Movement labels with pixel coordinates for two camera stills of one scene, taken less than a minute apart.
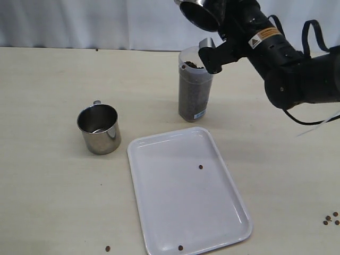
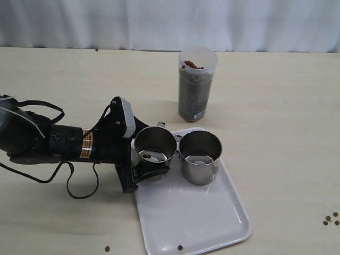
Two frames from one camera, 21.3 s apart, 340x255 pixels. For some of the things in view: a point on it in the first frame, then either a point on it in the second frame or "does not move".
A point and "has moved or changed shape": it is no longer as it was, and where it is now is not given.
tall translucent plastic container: x=195 y=86 does not move
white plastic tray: x=187 y=202 does not move
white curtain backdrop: x=148 y=25 does not move
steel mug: x=99 y=125 has moved or changed shape
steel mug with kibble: x=199 y=14 to x=200 y=152
